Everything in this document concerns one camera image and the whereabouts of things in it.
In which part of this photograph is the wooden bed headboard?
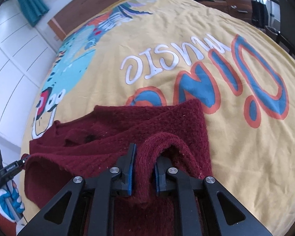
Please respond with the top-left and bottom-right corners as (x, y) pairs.
(48, 0), (168, 41)

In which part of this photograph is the person's left hand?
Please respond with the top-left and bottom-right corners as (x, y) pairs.
(0, 179), (25, 220)

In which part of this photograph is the maroon knitted sweater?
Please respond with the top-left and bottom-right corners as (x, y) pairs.
(24, 98), (213, 236)

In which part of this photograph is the black hanging bag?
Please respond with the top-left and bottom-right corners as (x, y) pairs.
(251, 0), (269, 29)

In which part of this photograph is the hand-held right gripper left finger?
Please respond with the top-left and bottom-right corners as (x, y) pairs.
(16, 143), (138, 236)

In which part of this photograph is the yellow printed blanket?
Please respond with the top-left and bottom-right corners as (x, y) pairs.
(20, 0), (295, 236)

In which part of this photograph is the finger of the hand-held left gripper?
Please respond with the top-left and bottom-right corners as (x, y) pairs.
(17, 154), (30, 169)

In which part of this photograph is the low wooden bedside table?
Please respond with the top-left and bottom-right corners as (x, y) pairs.
(201, 0), (227, 8)

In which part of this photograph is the white wardrobe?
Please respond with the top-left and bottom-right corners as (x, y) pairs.
(0, 0), (64, 134)

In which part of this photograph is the person's left forearm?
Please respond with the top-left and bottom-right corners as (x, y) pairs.
(0, 208), (18, 230)

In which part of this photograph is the teal curtain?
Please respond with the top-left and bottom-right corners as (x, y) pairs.
(15, 0), (50, 27)

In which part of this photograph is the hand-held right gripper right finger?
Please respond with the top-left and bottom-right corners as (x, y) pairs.
(154, 159), (273, 236)

